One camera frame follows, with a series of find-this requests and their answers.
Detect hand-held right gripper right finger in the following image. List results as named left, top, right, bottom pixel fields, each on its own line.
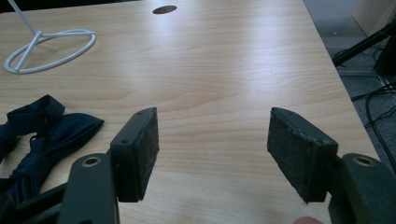
left=266, top=106, right=339, bottom=204

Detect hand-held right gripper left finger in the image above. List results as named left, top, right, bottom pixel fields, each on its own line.
left=109, top=106, right=161, bottom=203

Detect dark blue bow tie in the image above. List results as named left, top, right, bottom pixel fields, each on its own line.
left=0, top=112, right=106, bottom=204
left=0, top=94, right=66, bottom=163

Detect white wire display rack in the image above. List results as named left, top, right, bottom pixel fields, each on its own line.
left=3, top=0, right=97, bottom=75

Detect black cables on floor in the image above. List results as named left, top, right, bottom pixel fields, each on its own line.
left=332, top=18, right=396, bottom=77

